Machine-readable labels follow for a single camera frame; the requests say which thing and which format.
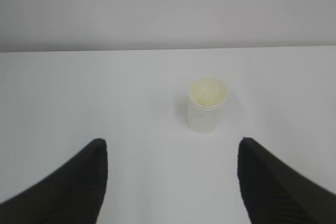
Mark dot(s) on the white paper cup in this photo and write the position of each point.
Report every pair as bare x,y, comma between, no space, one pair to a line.
205,97

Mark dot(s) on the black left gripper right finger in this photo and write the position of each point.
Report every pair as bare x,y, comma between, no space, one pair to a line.
273,192

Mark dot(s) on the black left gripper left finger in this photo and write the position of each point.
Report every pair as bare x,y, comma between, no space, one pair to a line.
74,193

